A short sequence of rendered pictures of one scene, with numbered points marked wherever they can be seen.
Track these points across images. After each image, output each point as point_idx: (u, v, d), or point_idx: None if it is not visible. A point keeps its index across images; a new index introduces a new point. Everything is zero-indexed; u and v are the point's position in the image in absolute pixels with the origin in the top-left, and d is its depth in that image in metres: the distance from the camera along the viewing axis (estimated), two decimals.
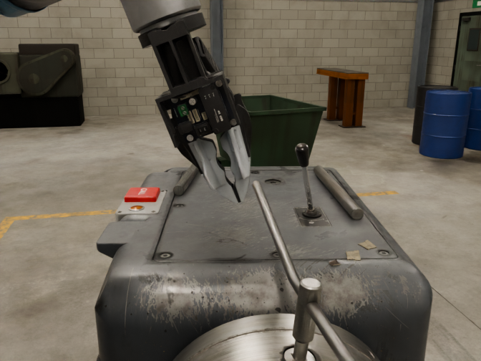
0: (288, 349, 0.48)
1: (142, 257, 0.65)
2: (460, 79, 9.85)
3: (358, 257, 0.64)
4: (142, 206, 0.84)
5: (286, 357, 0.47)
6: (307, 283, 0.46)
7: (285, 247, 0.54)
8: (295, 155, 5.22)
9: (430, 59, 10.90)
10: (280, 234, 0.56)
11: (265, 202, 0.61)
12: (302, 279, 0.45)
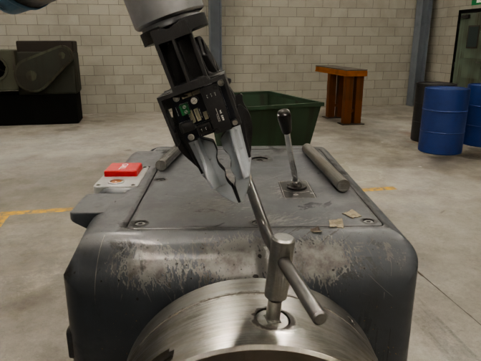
0: (260, 311, 0.46)
1: (116, 225, 0.62)
2: (459, 76, 9.82)
3: (341, 225, 0.62)
4: (122, 180, 0.81)
5: (258, 318, 0.44)
6: (280, 239, 0.43)
7: (262, 207, 0.51)
8: None
9: (429, 56, 10.87)
10: (258, 195, 0.54)
11: None
12: (274, 234, 0.43)
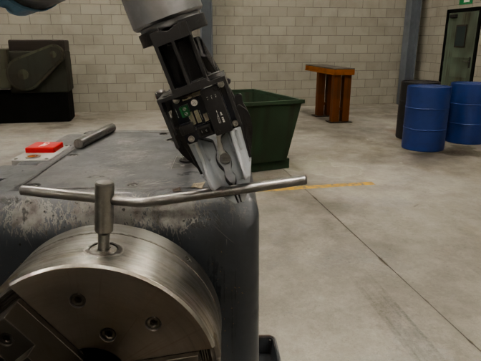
0: (115, 247, 0.57)
1: (11, 186, 0.74)
2: (448, 75, 9.94)
3: (200, 186, 0.73)
4: (39, 155, 0.93)
5: None
6: (113, 189, 0.54)
7: (180, 194, 0.53)
8: (275, 147, 5.31)
9: (419, 56, 10.99)
10: (205, 195, 0.53)
11: (257, 181, 0.53)
12: (112, 181, 0.54)
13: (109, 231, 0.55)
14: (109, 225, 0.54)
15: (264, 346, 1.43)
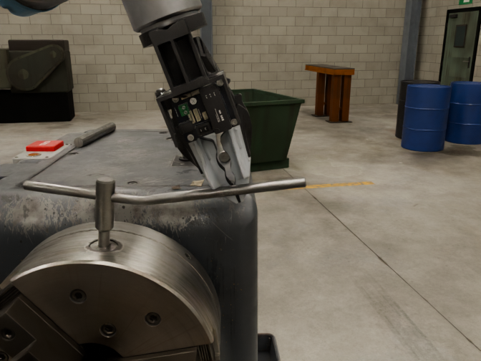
0: (115, 244, 0.57)
1: (13, 184, 0.74)
2: (447, 75, 9.94)
3: (200, 184, 0.74)
4: (39, 153, 0.93)
5: (109, 241, 0.58)
6: (114, 186, 0.54)
7: (179, 193, 0.53)
8: (275, 147, 5.31)
9: (419, 56, 11.00)
10: (204, 195, 0.53)
11: (255, 182, 0.53)
12: (112, 178, 0.55)
13: (109, 228, 0.55)
14: (109, 223, 0.55)
15: (263, 344, 1.44)
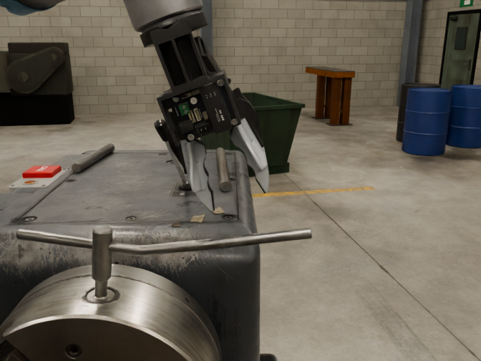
0: (113, 293, 0.55)
1: (8, 220, 0.72)
2: (448, 77, 9.92)
3: (200, 220, 0.72)
4: (36, 181, 0.91)
5: None
6: (112, 236, 0.52)
7: (180, 244, 0.51)
8: (275, 152, 5.29)
9: (419, 58, 10.97)
10: (205, 246, 0.51)
11: (259, 233, 0.51)
12: (110, 227, 0.53)
13: (107, 278, 0.53)
14: (107, 273, 0.53)
15: None
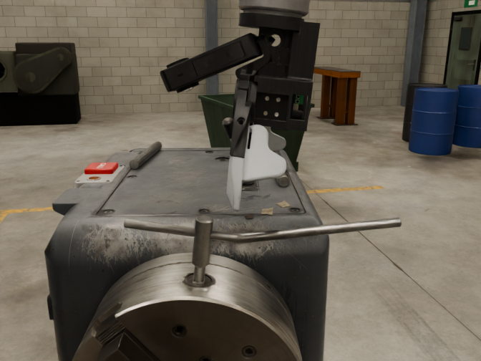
0: (209, 278, 0.60)
1: (88, 213, 0.76)
2: (452, 77, 9.97)
3: (270, 213, 0.76)
4: (99, 177, 0.95)
5: None
6: (212, 225, 0.56)
7: (276, 232, 0.56)
8: (285, 151, 5.33)
9: (423, 58, 11.02)
10: (301, 233, 0.55)
11: (351, 222, 0.55)
12: (210, 216, 0.57)
13: (206, 264, 0.57)
14: (207, 259, 0.57)
15: None
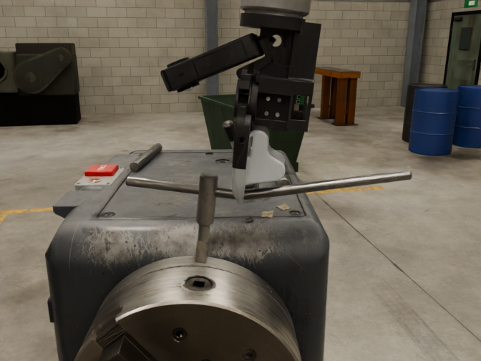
0: (209, 281, 0.60)
1: (89, 215, 0.76)
2: (452, 77, 9.97)
3: (270, 215, 0.76)
4: (99, 179, 0.96)
5: (202, 278, 0.60)
6: (217, 181, 0.55)
7: (283, 187, 0.54)
8: (285, 152, 5.34)
9: (423, 58, 11.02)
10: (308, 188, 0.54)
11: (360, 175, 0.53)
12: (215, 173, 0.55)
13: (211, 223, 0.56)
14: (212, 217, 0.56)
15: None
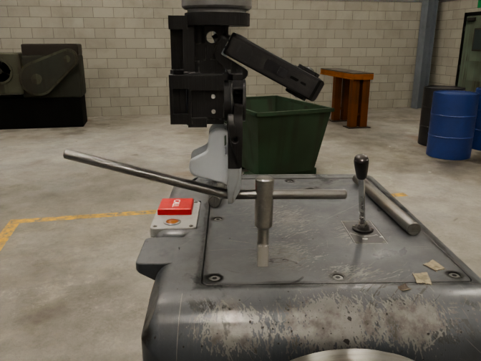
0: None
1: (190, 280, 0.59)
2: (465, 79, 9.79)
3: (428, 281, 0.58)
4: (178, 220, 0.78)
5: None
6: (255, 183, 0.55)
7: (189, 180, 0.55)
8: (303, 157, 5.16)
9: (434, 59, 10.84)
10: (164, 176, 0.55)
11: (113, 160, 0.53)
12: (259, 179, 0.54)
13: (255, 221, 0.57)
14: (255, 216, 0.57)
15: None
